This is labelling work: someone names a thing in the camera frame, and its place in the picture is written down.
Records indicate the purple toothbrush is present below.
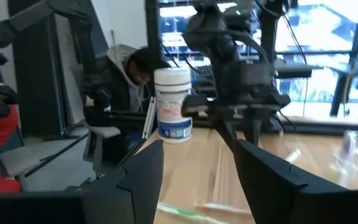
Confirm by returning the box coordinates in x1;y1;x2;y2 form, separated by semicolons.
329;129;358;184

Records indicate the black cabinet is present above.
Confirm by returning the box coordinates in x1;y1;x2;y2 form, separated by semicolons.
7;0;85;139

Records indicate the green toothbrush in clear wrapper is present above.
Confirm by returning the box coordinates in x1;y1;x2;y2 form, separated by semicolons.
156;200;229;224

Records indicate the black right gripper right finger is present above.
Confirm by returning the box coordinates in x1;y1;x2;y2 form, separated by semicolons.
234;139;351;224

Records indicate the orange toothbrush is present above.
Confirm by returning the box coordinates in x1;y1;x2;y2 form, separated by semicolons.
193;202;254;218

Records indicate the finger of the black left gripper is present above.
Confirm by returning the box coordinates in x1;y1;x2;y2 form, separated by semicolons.
247;119;262;146
213;116;239;150

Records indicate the white wipes canister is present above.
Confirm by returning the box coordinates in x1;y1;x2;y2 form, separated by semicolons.
153;67;194;144

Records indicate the person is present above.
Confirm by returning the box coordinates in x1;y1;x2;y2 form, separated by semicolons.
82;43;167;156

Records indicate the black keyboard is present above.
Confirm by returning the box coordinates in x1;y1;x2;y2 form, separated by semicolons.
194;63;216;82

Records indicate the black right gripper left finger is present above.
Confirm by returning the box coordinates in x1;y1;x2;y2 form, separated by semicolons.
81;139;165;224

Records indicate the black aluminium table frame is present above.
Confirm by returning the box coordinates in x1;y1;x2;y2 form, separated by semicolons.
194;119;358;138

